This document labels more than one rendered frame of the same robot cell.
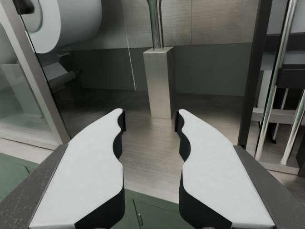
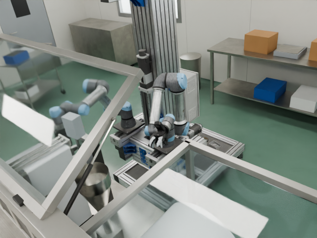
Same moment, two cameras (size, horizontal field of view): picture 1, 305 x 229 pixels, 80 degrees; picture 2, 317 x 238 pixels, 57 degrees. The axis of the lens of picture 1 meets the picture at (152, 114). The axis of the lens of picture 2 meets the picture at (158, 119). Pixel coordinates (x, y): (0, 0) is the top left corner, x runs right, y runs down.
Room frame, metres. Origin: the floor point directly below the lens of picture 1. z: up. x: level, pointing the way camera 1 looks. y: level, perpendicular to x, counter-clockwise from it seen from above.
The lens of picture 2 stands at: (1.46, 0.53, 2.31)
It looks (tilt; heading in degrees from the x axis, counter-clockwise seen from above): 32 degrees down; 200
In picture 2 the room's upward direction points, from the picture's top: 7 degrees counter-clockwise
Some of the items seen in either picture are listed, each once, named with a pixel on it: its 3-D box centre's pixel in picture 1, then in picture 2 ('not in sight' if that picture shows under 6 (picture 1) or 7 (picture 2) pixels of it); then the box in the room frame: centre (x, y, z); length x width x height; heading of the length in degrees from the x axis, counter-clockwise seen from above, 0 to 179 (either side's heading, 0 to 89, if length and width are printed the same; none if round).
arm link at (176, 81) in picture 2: not in sight; (178, 105); (-0.45, 0.03, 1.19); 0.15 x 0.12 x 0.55; 88
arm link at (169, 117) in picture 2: not in sight; (168, 121); (-0.19, 0.02, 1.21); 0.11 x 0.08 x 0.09; 178
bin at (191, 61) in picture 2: not in sight; (191, 71); (-3.14, -0.39, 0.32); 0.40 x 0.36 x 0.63; 154
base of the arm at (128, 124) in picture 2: not in sight; (127, 120); (-0.69, -0.54, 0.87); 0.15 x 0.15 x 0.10
